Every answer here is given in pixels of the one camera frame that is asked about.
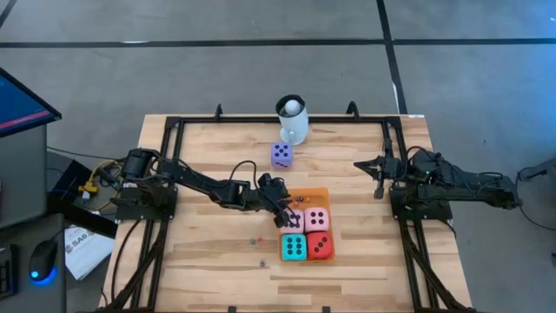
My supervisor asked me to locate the black keyboard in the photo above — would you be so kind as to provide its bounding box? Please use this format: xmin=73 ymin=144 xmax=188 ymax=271
xmin=0 ymin=245 xmax=21 ymax=300

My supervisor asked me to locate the grey computer case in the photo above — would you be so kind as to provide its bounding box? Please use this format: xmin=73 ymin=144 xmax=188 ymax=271
xmin=0 ymin=125 xmax=49 ymax=230

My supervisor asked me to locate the white printed paper booklet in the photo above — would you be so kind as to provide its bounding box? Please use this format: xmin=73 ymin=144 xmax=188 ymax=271
xmin=63 ymin=224 xmax=116 ymax=282

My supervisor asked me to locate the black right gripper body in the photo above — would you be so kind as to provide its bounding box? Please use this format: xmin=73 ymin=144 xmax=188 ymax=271
xmin=374 ymin=137 xmax=409 ymax=200

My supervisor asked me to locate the large teal foam die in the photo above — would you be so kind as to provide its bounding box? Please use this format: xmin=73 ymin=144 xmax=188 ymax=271
xmin=281 ymin=233 xmax=308 ymax=263

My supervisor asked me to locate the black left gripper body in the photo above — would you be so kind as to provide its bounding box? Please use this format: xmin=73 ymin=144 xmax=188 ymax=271
xmin=254 ymin=172 xmax=293 ymax=230

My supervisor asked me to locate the computer monitor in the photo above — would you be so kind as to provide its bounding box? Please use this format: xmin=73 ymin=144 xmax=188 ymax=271
xmin=0 ymin=67 xmax=63 ymax=139

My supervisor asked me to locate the black equipment box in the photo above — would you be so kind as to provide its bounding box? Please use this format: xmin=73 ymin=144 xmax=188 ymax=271
xmin=46 ymin=158 xmax=118 ymax=239

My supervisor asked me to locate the black metal table frame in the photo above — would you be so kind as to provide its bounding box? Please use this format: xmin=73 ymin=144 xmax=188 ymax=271
xmin=98 ymin=113 xmax=477 ymax=313

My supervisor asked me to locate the yellow connector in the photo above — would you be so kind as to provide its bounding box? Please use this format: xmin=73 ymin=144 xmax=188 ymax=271
xmin=77 ymin=178 xmax=99 ymax=195

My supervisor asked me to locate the large purple foam die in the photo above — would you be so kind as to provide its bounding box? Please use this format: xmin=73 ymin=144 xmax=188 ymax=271
xmin=270 ymin=142 xmax=295 ymax=170

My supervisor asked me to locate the orange translucent plastic bin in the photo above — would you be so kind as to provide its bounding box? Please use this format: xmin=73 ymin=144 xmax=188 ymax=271
xmin=277 ymin=187 xmax=337 ymax=263

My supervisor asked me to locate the white cylindrical cup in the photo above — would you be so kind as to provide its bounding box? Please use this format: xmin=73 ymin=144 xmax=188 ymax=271
xmin=275 ymin=94 xmax=310 ymax=147

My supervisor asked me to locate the large red foam die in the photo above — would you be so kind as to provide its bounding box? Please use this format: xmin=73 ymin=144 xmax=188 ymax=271
xmin=306 ymin=230 xmax=335 ymax=262

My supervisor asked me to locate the black computer mouse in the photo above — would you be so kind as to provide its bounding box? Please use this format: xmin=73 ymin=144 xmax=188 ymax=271
xmin=28 ymin=238 xmax=59 ymax=286

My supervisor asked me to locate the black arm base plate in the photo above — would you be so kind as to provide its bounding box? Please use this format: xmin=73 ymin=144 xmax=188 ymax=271
xmin=389 ymin=186 xmax=453 ymax=221
xmin=115 ymin=186 xmax=178 ymax=222

